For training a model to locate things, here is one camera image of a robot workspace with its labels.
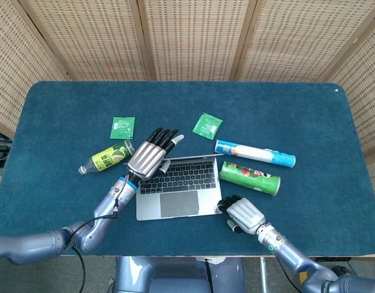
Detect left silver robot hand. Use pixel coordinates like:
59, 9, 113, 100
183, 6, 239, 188
126, 127, 186, 181

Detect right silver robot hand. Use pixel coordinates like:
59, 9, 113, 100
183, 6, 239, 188
217, 194, 267, 235

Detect silver laptop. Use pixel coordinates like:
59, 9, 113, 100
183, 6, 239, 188
136, 153, 225, 222

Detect woven bamboo screen panel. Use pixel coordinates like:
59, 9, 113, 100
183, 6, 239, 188
0, 0, 71, 139
18, 0, 155, 82
236, 0, 375, 83
326, 18, 375, 214
137, 0, 257, 82

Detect clear bottle with green-yellow label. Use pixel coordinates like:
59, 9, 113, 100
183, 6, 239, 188
78, 139, 136, 176

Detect green crisps can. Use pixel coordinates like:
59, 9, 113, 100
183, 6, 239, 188
219, 161, 282, 197

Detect green sachet packet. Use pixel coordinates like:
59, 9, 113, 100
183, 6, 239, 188
192, 112, 224, 141
109, 117, 136, 140

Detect white table leg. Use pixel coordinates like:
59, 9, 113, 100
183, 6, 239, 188
260, 257, 268, 293

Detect blue and white tube pack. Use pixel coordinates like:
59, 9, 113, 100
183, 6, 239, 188
214, 139, 297, 169

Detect grey-blue robot torso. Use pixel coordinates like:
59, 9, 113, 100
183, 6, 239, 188
113, 256, 247, 293

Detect dark teal tablecloth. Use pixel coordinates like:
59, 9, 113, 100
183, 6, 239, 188
0, 81, 375, 258

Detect black cable under table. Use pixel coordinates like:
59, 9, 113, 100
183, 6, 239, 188
204, 258, 214, 293

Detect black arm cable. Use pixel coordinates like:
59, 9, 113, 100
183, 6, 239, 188
70, 198, 120, 293

